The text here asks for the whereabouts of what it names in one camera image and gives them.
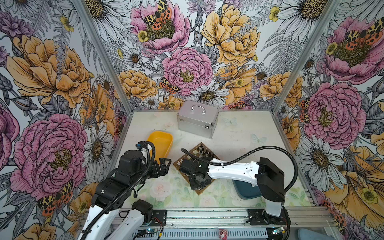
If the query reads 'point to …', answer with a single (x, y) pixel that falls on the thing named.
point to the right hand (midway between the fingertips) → (199, 190)
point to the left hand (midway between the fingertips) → (162, 168)
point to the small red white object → (223, 234)
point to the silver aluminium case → (197, 118)
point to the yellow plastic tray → (162, 141)
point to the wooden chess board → (202, 150)
